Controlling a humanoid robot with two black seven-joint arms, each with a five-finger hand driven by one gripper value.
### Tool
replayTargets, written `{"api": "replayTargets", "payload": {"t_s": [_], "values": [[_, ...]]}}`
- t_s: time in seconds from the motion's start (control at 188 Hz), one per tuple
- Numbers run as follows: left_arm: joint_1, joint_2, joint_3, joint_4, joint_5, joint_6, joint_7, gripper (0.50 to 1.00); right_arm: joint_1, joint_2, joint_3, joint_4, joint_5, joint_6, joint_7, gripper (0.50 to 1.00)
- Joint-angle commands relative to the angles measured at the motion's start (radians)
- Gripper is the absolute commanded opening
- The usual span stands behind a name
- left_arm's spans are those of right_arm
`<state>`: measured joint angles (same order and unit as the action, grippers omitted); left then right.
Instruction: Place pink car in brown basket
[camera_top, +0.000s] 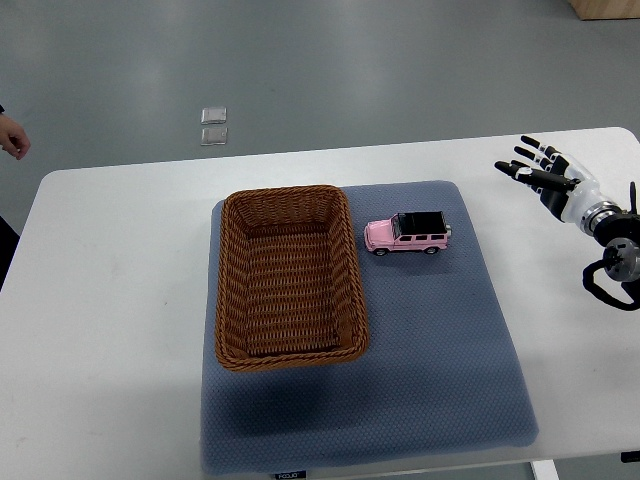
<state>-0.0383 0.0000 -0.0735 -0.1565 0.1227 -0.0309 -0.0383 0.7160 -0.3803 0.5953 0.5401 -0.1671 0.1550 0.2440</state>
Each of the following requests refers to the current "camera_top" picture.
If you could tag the pink toy car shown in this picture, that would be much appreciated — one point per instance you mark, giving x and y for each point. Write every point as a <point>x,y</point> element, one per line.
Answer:
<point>426,232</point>

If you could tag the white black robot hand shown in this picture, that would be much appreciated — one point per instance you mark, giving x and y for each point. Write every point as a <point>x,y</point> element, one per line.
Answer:
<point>564,186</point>

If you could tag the upper floor plate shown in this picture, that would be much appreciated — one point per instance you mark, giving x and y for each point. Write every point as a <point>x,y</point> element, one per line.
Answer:
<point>214,115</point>

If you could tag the white table leg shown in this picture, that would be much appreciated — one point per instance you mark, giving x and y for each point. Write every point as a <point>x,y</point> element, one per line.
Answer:
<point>544,470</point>

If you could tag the person hand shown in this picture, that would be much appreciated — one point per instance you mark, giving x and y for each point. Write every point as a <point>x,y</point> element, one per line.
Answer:
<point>13,138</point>

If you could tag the wooden box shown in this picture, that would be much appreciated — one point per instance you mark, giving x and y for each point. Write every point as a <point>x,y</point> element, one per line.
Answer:
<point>606,9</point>

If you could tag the lower floor plate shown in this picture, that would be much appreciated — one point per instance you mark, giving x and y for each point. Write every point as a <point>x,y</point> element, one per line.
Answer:
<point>214,136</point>

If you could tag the brown wicker basket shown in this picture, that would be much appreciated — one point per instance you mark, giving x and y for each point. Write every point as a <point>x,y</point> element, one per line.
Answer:
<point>289,291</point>

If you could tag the floor plate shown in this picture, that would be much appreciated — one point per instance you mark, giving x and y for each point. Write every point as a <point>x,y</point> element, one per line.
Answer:
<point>214,136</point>
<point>214,115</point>

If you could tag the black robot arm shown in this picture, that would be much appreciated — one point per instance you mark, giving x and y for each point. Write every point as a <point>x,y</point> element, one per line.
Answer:
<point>619,235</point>

